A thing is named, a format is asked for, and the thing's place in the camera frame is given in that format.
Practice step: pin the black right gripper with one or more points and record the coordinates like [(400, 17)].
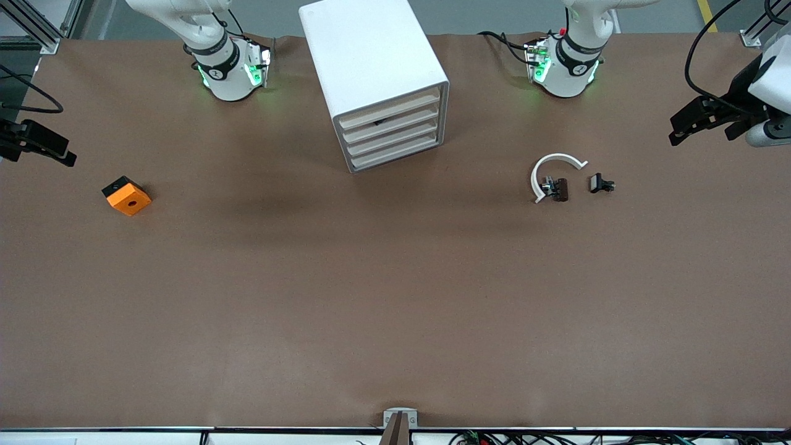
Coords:
[(13, 136)]

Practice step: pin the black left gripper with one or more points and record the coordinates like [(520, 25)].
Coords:
[(739, 99)]

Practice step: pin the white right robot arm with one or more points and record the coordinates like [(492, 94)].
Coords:
[(228, 80)]

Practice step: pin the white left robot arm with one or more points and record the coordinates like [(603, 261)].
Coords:
[(565, 80)]

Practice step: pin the small black contact block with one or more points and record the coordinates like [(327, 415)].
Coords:
[(597, 183)]

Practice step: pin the white curved plastic part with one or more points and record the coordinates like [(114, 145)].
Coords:
[(559, 156)]

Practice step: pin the small brown contact block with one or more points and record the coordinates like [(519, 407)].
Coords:
[(561, 190)]

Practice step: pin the brown table cover sheet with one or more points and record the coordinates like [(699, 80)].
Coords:
[(395, 296)]

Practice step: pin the aluminium frame profile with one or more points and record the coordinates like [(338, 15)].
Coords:
[(49, 44), (751, 38)]

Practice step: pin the orange and black switch box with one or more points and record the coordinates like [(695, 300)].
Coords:
[(130, 201)]

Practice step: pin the white table edge rail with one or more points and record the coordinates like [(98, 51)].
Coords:
[(123, 439)]

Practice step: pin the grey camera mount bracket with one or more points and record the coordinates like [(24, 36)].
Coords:
[(390, 417)]

